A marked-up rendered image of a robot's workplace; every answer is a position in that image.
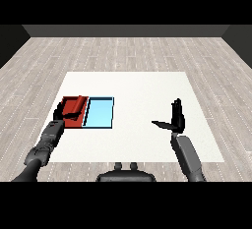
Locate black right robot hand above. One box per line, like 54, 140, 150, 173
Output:
151, 97, 186, 135

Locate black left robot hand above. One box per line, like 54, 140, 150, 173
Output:
52, 101, 84, 122

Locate red open box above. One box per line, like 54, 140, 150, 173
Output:
60, 95, 91, 130

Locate red can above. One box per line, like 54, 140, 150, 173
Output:
72, 95, 90, 116

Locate light blue open box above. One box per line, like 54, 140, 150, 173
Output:
81, 96, 115, 130

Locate dark grey robot body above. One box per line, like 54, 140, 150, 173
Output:
95, 162, 158, 183

